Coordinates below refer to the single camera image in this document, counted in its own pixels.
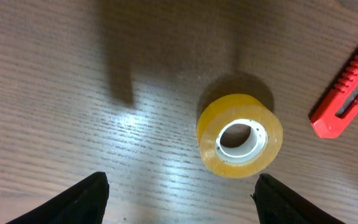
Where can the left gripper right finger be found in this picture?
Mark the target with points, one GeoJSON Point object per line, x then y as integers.
{"type": "Point", "coordinates": [278, 204]}

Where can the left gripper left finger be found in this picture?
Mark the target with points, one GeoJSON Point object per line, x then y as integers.
{"type": "Point", "coordinates": [83, 203]}

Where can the yellow tape roll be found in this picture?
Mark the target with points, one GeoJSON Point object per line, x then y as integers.
{"type": "Point", "coordinates": [238, 136]}

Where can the orange utility knife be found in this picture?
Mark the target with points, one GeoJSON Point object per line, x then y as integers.
{"type": "Point", "coordinates": [340, 106]}

